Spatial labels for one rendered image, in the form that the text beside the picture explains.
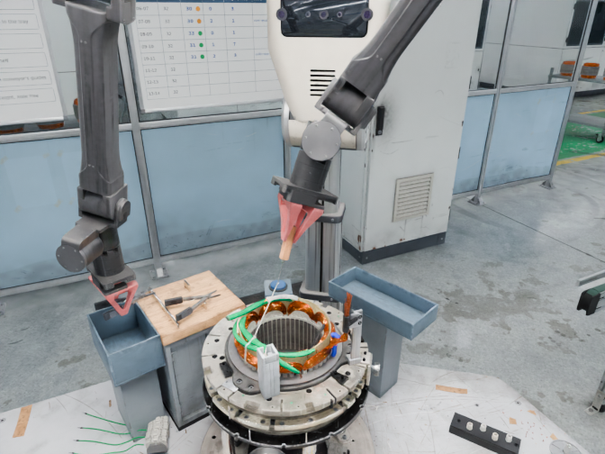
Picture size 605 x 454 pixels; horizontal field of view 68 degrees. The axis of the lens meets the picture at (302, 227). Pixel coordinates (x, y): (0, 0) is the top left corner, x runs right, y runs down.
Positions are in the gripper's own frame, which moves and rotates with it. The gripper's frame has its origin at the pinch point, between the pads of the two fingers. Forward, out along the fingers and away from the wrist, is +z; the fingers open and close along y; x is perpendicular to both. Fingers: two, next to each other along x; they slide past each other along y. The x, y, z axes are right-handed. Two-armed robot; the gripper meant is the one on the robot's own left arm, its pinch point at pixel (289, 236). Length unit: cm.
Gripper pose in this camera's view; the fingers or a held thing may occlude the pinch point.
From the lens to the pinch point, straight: 76.9
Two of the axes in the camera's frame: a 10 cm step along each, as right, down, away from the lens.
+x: -3.7, -3.2, 8.7
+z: -3.0, 9.3, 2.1
